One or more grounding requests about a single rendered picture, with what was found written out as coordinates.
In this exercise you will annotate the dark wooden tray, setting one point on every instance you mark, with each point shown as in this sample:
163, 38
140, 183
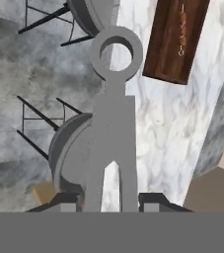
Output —
174, 39

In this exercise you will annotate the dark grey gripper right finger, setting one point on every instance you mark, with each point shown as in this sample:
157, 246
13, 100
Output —
154, 201

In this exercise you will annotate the grey tongs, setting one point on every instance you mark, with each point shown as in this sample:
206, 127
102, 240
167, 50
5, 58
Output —
114, 131

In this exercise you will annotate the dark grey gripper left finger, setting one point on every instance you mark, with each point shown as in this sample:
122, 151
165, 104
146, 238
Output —
65, 201

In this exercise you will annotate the kebab skewer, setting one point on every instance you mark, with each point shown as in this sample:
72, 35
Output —
182, 29

